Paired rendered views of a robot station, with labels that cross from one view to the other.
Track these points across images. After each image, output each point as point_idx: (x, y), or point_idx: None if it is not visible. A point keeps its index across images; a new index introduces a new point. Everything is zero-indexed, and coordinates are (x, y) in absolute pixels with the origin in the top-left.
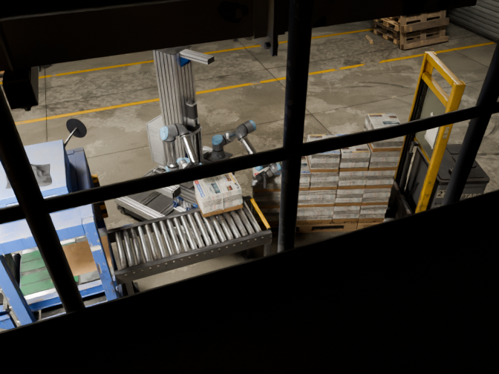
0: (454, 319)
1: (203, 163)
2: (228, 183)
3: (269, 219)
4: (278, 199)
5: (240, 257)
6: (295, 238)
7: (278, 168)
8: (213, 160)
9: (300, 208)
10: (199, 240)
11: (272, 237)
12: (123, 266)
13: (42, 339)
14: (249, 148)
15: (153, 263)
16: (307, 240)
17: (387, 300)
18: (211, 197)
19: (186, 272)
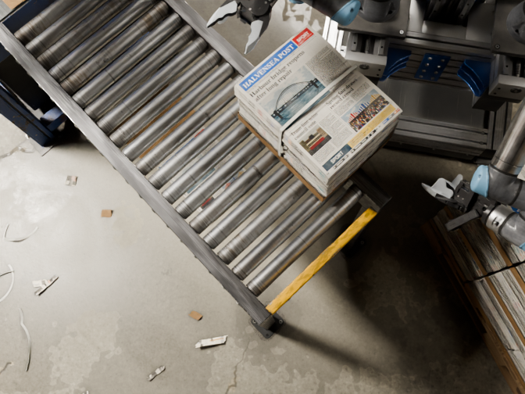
0: None
1: (468, 5)
2: (337, 127)
3: (455, 254)
4: (492, 265)
5: (337, 227)
6: (455, 332)
7: (523, 245)
8: (497, 23)
9: (514, 330)
10: (155, 149)
11: (433, 274)
12: (18, 33)
13: None
14: (524, 117)
15: (45, 87)
16: (462, 365)
17: None
18: (255, 108)
19: (246, 139)
